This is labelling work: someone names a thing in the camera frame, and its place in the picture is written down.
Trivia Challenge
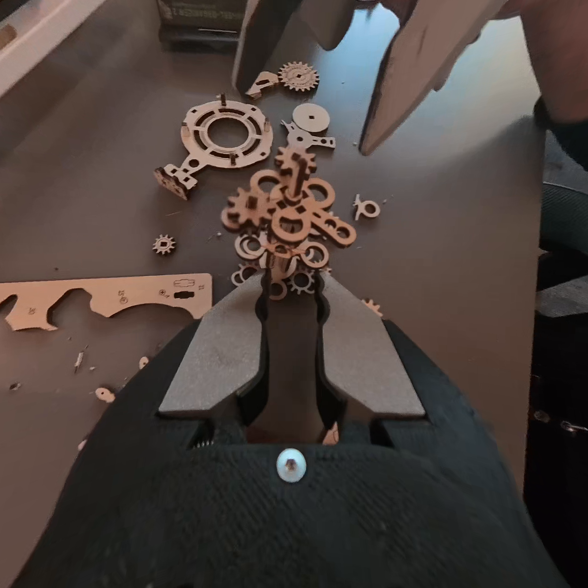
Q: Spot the white board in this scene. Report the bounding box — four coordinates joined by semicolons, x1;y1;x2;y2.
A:
0;0;107;98

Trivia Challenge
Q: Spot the black office chair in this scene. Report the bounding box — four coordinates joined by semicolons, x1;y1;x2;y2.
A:
524;181;588;506

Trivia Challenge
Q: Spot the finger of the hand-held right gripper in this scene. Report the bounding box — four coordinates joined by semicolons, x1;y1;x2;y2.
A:
232;0;355;93
360;0;503;158

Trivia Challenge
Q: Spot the dark cardboard box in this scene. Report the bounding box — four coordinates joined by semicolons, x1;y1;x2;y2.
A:
156;0;247;52

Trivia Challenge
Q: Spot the person's right hand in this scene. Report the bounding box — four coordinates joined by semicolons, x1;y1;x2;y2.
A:
501;0;588;124

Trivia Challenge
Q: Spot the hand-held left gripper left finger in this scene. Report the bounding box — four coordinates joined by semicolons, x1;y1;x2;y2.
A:
157;273;272;429

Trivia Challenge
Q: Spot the assembled wooden gear model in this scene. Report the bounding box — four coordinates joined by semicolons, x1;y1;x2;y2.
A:
220;146;358;301

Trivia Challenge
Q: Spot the angled wooden bracket piece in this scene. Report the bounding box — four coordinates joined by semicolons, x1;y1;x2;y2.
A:
245;71;280;100

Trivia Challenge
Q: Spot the small wooden ring clip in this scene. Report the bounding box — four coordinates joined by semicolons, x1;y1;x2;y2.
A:
352;193;381;221

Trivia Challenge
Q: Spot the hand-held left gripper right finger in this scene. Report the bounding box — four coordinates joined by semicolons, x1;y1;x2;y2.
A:
315;271;426;429

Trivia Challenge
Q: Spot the wooden offcut sheet strip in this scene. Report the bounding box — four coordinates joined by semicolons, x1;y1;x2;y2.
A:
0;273;213;332

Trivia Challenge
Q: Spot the round wooden frame part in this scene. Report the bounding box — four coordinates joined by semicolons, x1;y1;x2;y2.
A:
153;93;275;201

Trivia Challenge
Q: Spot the wooden disc with square hole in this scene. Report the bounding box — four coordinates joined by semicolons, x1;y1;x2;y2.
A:
292;103;331;134

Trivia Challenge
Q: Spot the large fine-toothed wooden gear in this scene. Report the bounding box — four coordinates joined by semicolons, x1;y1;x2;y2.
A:
277;62;319;95

